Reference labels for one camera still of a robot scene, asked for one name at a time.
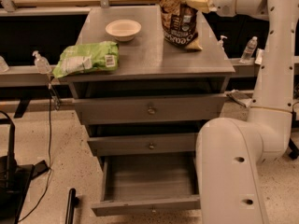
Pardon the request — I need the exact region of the black stand left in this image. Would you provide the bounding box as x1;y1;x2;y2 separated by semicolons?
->
0;111;50;224

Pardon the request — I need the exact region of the black cable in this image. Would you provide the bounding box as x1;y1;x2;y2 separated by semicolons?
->
17;83;54;223

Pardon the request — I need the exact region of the clear water bottle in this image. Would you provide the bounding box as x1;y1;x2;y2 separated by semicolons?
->
240;36;258;63

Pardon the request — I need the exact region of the middle grey drawer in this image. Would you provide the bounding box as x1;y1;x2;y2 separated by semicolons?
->
88;133;197;157

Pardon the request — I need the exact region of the white paper bowl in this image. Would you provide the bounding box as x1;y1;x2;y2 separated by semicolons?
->
106;20;141;42

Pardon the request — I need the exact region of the black stand leg right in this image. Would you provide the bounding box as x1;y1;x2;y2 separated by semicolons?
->
289;110;299;160

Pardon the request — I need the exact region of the left sanitizer pump bottle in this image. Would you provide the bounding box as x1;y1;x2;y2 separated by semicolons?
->
33;50;51;74

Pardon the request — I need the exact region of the sanitizer pump bottle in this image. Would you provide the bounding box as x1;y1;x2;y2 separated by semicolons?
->
33;50;51;74
218;35;228;50

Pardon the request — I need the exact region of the black bar on floor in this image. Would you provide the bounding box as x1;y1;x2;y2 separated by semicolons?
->
65;188;79;224

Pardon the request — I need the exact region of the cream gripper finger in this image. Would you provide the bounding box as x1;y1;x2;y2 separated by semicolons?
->
186;0;214;13

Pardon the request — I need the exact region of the grey drawer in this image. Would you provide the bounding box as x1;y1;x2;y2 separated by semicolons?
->
74;94;226;125
92;152;200;217
88;133;197;157

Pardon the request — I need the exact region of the brown chip bag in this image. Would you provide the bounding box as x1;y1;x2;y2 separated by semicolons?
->
159;0;202;51

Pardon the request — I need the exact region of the top grey drawer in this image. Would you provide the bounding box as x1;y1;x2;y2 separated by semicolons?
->
74;94;226;125

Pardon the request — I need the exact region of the clear bottle far left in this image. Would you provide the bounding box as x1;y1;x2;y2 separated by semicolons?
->
0;56;9;72

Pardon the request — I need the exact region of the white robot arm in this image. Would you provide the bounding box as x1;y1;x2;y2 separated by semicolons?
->
195;0;299;224

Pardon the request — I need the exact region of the bottom grey drawer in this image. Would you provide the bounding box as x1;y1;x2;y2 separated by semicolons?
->
92;152;200;217

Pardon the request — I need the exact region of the right sanitizer pump bottle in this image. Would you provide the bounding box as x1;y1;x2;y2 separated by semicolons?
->
218;35;228;50

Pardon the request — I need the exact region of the grey drawer cabinet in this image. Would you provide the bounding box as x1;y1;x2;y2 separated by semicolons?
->
61;5;235;158

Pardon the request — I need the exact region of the folded grey cloth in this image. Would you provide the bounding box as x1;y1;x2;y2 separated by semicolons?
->
227;90;251;107

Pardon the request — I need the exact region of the white packet on ledge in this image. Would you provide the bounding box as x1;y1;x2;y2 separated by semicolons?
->
255;49;264;64

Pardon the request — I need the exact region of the green chip bag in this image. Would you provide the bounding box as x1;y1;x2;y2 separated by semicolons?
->
53;41;119;78

